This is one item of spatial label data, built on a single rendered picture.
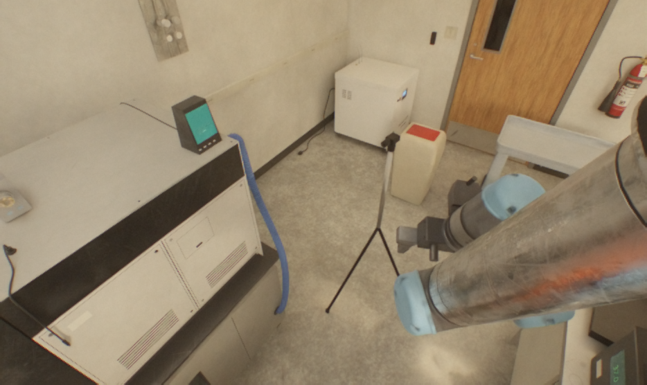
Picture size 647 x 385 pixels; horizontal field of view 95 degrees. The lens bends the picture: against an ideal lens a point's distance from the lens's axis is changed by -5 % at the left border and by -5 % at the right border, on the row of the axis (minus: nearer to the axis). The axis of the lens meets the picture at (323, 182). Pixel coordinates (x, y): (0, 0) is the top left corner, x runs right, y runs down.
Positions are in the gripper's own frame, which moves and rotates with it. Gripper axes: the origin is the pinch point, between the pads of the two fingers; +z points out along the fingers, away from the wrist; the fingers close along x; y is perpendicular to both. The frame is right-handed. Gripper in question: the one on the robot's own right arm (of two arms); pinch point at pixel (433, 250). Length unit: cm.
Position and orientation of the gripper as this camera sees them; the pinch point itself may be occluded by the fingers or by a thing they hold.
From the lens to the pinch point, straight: 73.8
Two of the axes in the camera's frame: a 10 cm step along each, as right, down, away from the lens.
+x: 9.9, 1.6, 0.1
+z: -0.7, 4.2, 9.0
